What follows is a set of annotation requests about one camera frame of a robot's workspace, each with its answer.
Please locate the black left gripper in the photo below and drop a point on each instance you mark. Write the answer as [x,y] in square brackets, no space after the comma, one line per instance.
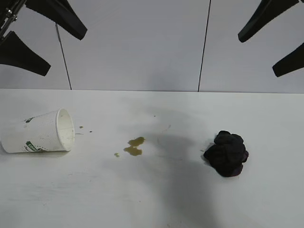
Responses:
[7,13]

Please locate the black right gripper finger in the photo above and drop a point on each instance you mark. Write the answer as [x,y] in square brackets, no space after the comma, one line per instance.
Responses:
[292,63]
[268,16]

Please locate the white Coffee Star paper cup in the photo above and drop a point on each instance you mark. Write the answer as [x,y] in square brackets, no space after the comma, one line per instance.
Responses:
[35,135]

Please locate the dark purple cloth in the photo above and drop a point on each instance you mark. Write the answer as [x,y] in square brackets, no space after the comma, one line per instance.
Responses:
[225,154]

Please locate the brown coffee puddle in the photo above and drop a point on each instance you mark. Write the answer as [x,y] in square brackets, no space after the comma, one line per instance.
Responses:
[135,150]

